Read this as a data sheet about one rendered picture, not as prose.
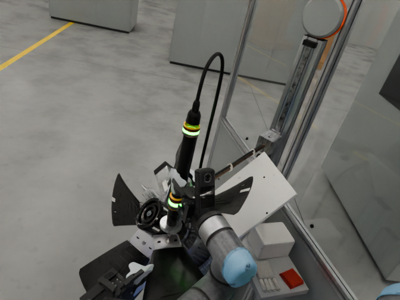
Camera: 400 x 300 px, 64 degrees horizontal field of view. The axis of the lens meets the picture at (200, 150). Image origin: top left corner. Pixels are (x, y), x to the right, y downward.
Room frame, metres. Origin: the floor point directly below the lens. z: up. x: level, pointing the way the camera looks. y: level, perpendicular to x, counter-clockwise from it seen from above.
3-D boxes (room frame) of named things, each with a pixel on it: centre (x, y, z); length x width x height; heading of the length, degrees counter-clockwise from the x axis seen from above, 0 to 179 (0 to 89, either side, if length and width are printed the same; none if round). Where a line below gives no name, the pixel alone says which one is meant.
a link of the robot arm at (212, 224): (0.57, -0.08, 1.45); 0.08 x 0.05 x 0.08; 124
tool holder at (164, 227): (0.74, 0.03, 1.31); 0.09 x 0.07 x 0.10; 149
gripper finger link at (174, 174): (0.71, 0.05, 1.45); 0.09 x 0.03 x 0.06; 43
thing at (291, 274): (0.98, -0.53, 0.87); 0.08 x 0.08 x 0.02; 35
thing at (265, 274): (0.95, -0.41, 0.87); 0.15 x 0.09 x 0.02; 20
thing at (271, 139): (1.27, -0.29, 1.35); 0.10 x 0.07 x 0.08; 149
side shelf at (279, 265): (1.06, -0.42, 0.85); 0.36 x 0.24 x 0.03; 24
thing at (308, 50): (1.32, -0.32, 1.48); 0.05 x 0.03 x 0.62; 59
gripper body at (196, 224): (0.63, -0.04, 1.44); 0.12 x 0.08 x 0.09; 34
